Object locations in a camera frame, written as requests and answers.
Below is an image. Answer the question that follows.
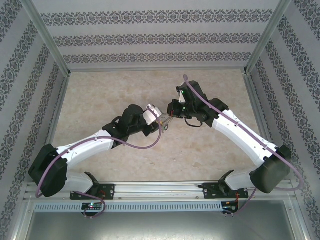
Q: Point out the aluminium frame post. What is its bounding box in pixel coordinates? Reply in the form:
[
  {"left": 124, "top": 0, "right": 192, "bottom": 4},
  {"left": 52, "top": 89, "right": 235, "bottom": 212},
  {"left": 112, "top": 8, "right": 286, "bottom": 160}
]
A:
[
  {"left": 242, "top": 0, "right": 293, "bottom": 75},
  {"left": 19, "top": 0, "right": 72, "bottom": 76}
]

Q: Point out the small circuit board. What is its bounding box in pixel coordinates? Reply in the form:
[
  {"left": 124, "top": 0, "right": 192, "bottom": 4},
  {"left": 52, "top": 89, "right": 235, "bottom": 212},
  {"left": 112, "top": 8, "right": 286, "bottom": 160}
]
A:
[
  {"left": 81, "top": 202, "right": 105, "bottom": 212},
  {"left": 221, "top": 201, "right": 240, "bottom": 214}
]

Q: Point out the aluminium back beam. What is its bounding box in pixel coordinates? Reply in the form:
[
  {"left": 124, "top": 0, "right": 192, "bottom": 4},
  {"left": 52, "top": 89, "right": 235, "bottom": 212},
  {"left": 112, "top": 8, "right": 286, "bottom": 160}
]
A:
[{"left": 66, "top": 65, "right": 248, "bottom": 74}]

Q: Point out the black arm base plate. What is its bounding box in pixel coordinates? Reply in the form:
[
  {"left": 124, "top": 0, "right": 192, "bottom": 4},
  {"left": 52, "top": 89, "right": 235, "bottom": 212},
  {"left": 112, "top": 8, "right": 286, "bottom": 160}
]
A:
[
  {"left": 69, "top": 183, "right": 116, "bottom": 201},
  {"left": 201, "top": 182, "right": 252, "bottom": 200}
]

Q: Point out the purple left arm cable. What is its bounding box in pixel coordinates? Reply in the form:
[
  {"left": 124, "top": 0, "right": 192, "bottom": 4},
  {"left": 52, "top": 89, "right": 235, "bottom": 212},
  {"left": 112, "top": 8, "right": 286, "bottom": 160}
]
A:
[{"left": 35, "top": 105, "right": 163, "bottom": 219}]

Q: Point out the thin black cable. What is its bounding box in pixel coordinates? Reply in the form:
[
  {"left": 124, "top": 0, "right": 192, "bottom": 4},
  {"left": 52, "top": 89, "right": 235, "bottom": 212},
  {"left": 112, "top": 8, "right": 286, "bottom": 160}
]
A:
[{"left": 183, "top": 117, "right": 205, "bottom": 129}]

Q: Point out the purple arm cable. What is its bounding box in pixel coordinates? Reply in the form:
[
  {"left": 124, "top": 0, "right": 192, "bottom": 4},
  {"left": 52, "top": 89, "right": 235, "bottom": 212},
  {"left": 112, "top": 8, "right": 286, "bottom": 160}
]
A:
[
  {"left": 183, "top": 74, "right": 305, "bottom": 217},
  {"left": 35, "top": 105, "right": 163, "bottom": 219}
]

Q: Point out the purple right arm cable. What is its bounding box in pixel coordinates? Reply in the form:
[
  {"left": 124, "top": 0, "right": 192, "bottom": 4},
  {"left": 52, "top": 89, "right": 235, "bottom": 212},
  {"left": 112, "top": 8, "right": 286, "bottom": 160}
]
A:
[{"left": 183, "top": 74, "right": 305, "bottom": 217}]

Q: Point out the aluminium side rail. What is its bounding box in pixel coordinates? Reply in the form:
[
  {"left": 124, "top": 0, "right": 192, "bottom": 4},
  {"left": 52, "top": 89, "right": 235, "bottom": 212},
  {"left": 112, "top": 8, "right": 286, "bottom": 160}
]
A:
[
  {"left": 42, "top": 73, "right": 72, "bottom": 147},
  {"left": 243, "top": 72, "right": 276, "bottom": 151}
]

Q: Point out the aluminium mounting rail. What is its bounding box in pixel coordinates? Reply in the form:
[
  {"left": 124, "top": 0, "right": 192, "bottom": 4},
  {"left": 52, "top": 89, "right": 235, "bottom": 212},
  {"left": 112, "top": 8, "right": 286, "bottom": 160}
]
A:
[{"left": 24, "top": 181, "right": 293, "bottom": 201}]

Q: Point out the white slotted cable duct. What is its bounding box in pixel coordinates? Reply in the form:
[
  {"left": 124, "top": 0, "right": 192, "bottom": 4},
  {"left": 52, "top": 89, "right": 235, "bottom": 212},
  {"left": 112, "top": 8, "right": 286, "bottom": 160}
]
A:
[{"left": 33, "top": 201, "right": 223, "bottom": 213}]

